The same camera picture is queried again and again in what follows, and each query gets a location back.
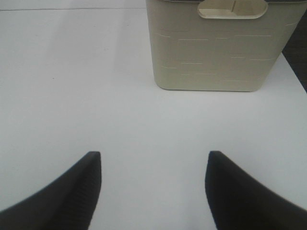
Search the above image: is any beige plastic basket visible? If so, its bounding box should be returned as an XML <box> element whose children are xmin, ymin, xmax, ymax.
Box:
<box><xmin>146</xmin><ymin>0</ymin><xmax>307</xmax><ymax>92</ymax></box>

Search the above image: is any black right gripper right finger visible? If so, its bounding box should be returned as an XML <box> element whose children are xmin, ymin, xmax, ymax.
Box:
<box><xmin>205</xmin><ymin>151</ymin><xmax>307</xmax><ymax>230</ymax></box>

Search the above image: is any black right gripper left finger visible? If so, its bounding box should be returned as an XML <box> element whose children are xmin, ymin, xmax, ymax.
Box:
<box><xmin>0</xmin><ymin>151</ymin><xmax>102</xmax><ymax>230</ymax></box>

